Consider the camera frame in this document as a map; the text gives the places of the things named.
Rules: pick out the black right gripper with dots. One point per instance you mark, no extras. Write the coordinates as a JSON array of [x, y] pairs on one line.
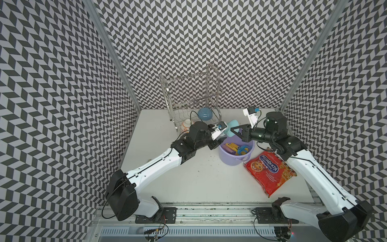
[[246, 132]]

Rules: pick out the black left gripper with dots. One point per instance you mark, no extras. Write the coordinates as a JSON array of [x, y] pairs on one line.
[[215, 142]]

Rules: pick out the light teal plastic trowel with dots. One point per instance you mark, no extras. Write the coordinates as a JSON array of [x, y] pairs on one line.
[[230, 126]]

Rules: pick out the yellow plastic scoop shovel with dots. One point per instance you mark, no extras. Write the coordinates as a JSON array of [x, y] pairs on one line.
[[232, 148]]

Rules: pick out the purple plastic bucket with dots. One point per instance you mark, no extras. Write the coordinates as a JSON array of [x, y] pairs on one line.
[[230, 156]]

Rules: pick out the blue hand rake yellow handle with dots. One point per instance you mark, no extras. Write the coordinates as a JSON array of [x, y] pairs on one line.
[[243, 150]]

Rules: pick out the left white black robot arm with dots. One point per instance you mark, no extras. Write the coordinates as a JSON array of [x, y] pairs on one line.
[[124, 188]]

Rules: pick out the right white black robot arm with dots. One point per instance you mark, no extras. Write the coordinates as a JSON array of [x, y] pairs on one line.
[[342, 215]]

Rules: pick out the blue ceramic bowl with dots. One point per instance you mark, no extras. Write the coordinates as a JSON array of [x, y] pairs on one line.
[[205, 114]]

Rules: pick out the white orange patterned bowl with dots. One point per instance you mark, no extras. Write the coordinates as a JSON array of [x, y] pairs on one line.
[[185, 126]]

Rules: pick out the red cookie snack bag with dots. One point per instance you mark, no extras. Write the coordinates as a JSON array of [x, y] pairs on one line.
[[269, 171]]

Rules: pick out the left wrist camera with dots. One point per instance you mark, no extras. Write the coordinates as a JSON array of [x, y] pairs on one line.
[[218, 130]]

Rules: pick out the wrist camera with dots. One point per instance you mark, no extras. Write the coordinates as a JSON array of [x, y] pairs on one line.
[[218, 130], [253, 114]]

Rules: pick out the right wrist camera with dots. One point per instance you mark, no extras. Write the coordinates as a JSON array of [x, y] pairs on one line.
[[253, 114]]

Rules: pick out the silver wire dish rack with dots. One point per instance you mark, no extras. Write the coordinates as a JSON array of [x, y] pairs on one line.
[[186, 95]]

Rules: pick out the aluminium front rail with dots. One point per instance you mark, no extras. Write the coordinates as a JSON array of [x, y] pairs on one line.
[[197, 214]]

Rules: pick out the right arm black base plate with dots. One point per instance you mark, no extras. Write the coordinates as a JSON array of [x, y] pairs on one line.
[[265, 215]]

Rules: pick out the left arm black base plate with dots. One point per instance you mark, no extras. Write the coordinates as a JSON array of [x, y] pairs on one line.
[[166, 215]]

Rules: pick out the right aluminium corner post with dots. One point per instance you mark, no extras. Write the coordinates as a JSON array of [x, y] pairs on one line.
[[323, 36]]

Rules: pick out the aluminium corner post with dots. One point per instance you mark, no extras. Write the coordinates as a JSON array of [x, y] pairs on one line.
[[323, 36], [95, 18]]

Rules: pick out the left aluminium corner post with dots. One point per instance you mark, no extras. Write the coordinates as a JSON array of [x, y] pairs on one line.
[[95, 18]]

